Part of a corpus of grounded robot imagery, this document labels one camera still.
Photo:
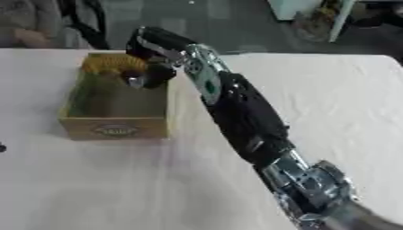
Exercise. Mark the clear plastic bag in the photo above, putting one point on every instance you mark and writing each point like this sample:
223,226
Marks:
315,27

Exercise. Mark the silver and black right robot arm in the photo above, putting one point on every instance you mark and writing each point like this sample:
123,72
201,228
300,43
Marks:
246,119

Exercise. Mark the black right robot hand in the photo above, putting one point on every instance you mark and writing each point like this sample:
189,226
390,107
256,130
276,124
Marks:
157,40

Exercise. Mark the person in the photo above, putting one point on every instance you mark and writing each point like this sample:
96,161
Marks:
26,24

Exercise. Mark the yellow striped soft toy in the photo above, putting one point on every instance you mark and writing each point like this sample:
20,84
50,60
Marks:
113,63

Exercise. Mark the white cabinet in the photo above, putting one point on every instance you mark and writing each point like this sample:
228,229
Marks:
309,12

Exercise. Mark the tan cardboard box green inside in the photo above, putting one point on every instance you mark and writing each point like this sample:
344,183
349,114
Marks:
118,113

